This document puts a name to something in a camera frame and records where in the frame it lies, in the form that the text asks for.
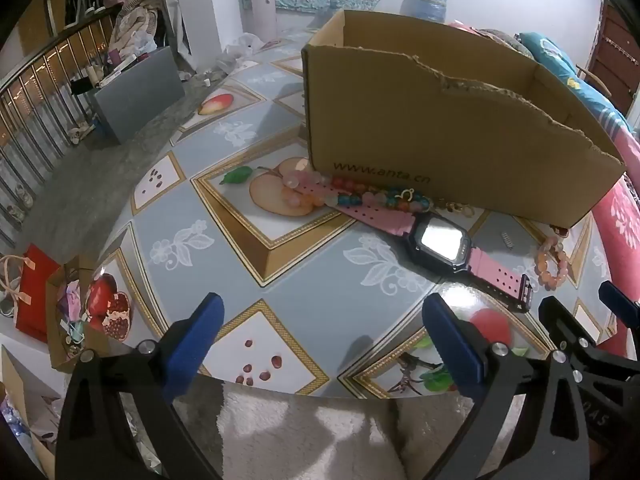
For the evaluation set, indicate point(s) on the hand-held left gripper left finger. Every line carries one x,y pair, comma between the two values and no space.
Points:
197,340

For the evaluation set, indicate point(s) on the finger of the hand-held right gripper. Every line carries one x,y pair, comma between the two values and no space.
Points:
557,315
617,302

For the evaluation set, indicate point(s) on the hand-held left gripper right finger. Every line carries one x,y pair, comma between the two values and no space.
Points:
452,345

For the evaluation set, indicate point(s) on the small silver spring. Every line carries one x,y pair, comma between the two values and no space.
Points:
507,239

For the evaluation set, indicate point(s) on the square smartwatch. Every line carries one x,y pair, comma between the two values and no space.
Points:
440,240

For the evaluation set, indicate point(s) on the large cardboard box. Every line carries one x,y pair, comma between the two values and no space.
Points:
450,150

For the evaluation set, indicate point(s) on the red floral blanket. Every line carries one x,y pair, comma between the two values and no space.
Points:
620,220

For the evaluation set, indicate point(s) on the fruit print floor mat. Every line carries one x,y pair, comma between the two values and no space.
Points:
320,280

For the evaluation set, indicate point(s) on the small cluttered cardboard box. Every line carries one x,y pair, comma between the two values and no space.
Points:
55,310

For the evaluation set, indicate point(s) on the red gift bag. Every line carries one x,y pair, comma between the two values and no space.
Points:
37,290

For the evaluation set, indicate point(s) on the brown wooden door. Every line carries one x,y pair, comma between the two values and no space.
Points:
617,60

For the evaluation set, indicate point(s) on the grey box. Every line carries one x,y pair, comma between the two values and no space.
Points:
140,95

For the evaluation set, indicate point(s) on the teal floral pillow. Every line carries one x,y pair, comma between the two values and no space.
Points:
555,55

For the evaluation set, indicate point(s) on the metal stair railing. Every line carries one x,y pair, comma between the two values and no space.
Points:
30,110

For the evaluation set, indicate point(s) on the grey blanket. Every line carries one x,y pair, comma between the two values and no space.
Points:
492,36

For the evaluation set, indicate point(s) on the white plastic bag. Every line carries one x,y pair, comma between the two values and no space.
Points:
240,47

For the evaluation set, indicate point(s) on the beige quilt pile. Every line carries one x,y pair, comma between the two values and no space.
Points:
140,25

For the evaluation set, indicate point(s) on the blue water jug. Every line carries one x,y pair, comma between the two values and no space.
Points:
430,2

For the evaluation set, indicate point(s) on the wooden wardrobe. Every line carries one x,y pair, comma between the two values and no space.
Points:
35,30

